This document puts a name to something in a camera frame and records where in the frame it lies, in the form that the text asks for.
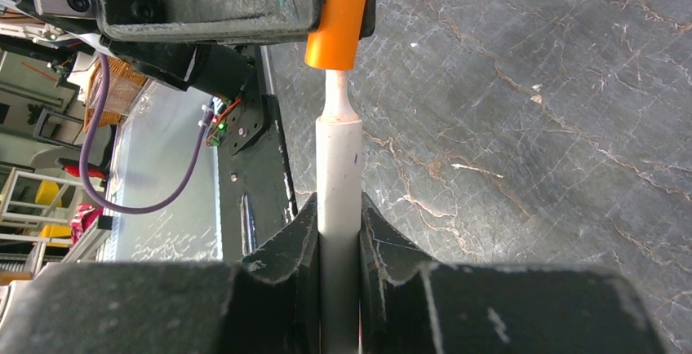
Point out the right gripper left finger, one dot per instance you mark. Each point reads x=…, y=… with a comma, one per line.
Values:
x=266, y=303

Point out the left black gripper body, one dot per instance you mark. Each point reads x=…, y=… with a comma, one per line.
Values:
x=225, y=21

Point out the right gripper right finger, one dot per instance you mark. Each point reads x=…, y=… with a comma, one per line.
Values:
x=413, y=303

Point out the orange pen cap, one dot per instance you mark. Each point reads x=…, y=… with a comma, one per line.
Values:
x=334, y=45

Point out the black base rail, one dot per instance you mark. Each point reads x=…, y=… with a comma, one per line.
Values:
x=257, y=197

